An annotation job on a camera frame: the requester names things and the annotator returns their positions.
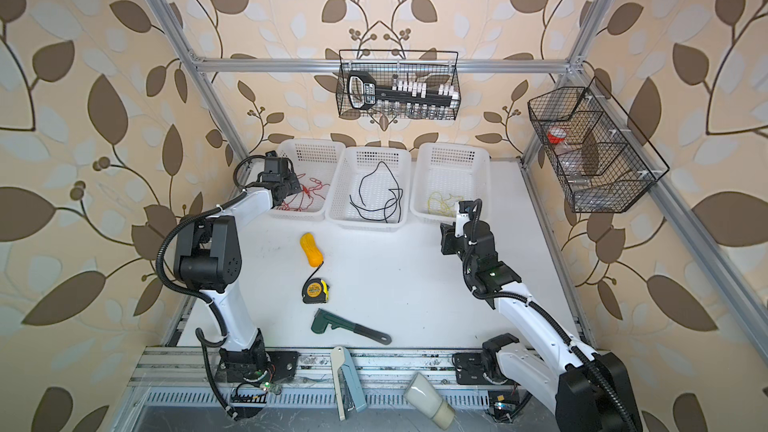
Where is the yellow cable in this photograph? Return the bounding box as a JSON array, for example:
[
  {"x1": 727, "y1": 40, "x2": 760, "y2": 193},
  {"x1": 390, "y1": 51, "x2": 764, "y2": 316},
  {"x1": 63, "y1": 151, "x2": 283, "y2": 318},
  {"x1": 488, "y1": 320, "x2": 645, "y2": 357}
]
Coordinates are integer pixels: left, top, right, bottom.
[{"x1": 425, "y1": 191, "x2": 466, "y2": 217}]

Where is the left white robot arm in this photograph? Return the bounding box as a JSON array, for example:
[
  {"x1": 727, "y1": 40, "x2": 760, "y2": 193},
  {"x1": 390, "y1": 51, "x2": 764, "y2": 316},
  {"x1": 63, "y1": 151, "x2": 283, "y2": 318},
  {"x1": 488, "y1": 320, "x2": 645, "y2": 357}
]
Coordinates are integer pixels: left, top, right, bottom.
[{"x1": 155, "y1": 152, "x2": 301, "y2": 384}]

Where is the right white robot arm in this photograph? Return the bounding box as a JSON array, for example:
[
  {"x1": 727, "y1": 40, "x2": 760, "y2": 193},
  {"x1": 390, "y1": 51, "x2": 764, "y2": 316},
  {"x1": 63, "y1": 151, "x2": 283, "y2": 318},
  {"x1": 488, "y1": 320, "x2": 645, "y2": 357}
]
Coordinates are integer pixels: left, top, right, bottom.
[{"x1": 440, "y1": 199, "x2": 643, "y2": 431}]

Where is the left white plastic basket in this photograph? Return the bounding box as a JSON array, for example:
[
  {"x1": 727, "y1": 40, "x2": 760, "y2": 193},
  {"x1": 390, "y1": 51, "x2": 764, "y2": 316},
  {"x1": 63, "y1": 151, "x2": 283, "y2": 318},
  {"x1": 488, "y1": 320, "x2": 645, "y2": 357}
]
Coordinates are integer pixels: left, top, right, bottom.
[{"x1": 270, "y1": 139, "x2": 345, "y2": 221}]

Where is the white plastic basket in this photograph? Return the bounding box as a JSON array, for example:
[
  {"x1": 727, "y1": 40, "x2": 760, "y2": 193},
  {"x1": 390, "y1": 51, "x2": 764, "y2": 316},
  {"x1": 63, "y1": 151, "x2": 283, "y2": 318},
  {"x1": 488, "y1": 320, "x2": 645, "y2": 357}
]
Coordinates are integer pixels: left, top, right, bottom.
[
  {"x1": 325, "y1": 147, "x2": 412, "y2": 232},
  {"x1": 410, "y1": 143, "x2": 493, "y2": 222},
  {"x1": 270, "y1": 139, "x2": 345, "y2": 221}
]

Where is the right white plastic basket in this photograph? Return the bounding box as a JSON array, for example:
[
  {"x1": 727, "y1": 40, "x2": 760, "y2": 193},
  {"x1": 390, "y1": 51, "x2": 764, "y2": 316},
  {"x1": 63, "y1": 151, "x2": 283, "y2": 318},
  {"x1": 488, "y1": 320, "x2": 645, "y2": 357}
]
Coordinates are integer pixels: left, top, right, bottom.
[{"x1": 410, "y1": 143, "x2": 493, "y2": 222}]

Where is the middle white plastic basket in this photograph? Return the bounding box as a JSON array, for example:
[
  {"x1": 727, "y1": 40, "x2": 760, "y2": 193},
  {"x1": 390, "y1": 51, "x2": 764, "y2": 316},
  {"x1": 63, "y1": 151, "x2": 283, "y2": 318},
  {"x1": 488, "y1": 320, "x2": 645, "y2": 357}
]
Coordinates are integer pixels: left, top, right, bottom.
[{"x1": 325, "y1": 147, "x2": 412, "y2": 232}]

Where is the yellow corn cob toy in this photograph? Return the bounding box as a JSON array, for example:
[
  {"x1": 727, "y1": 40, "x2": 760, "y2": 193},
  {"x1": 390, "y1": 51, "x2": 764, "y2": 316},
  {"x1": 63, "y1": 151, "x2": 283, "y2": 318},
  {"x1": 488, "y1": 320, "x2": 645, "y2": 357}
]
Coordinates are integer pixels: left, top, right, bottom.
[{"x1": 299, "y1": 233, "x2": 324, "y2": 268}]

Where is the black socket set holder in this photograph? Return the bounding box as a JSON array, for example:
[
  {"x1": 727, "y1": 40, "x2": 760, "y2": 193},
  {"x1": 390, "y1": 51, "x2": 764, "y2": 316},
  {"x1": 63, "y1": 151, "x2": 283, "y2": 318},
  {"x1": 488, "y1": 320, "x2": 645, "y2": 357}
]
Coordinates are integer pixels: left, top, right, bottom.
[{"x1": 342, "y1": 71, "x2": 461, "y2": 111}]

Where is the yellow black tape measure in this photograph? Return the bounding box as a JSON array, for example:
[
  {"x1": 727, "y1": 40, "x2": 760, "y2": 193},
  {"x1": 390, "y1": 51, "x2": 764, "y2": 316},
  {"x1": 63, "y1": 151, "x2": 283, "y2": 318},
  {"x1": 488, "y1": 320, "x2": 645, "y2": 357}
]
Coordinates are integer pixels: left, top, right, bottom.
[{"x1": 302, "y1": 278, "x2": 329, "y2": 304}]

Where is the green black pipe wrench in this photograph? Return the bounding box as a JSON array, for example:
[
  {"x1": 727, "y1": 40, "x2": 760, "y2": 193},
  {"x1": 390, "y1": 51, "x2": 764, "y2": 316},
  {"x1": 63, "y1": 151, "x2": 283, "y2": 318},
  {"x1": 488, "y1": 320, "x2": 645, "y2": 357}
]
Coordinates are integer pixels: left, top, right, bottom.
[{"x1": 311, "y1": 309, "x2": 392, "y2": 345}]

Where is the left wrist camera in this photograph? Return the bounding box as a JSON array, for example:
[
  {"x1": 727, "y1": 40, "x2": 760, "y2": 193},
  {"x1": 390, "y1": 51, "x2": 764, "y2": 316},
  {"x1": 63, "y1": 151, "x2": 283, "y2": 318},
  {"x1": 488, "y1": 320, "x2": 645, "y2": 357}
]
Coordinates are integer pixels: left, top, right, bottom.
[{"x1": 264, "y1": 151, "x2": 287, "y2": 173}]

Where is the red item in wire basket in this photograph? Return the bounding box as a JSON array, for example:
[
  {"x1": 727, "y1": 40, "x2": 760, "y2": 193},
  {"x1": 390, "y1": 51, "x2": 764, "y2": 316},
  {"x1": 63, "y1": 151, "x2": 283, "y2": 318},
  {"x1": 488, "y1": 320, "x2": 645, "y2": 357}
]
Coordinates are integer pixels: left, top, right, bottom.
[{"x1": 546, "y1": 126, "x2": 567, "y2": 145}]

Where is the back black wire basket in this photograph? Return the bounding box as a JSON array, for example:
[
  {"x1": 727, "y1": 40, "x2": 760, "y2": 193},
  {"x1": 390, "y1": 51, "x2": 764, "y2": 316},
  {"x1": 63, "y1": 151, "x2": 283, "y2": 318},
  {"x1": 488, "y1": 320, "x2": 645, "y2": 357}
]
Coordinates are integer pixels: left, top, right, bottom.
[{"x1": 335, "y1": 47, "x2": 462, "y2": 121}]

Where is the black wire basket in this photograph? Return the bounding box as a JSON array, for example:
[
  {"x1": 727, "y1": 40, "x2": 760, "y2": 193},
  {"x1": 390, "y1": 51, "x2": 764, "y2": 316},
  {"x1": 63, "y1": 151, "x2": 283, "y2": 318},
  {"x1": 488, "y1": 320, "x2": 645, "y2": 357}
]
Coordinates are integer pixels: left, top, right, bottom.
[
  {"x1": 335, "y1": 47, "x2": 462, "y2": 121},
  {"x1": 527, "y1": 78, "x2": 670, "y2": 214}
]

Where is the right black wire basket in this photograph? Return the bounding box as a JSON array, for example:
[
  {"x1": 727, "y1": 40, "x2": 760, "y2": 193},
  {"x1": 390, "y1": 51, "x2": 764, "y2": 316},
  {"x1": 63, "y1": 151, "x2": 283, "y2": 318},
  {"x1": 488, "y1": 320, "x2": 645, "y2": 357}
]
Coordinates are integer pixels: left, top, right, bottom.
[{"x1": 527, "y1": 78, "x2": 670, "y2": 214}]

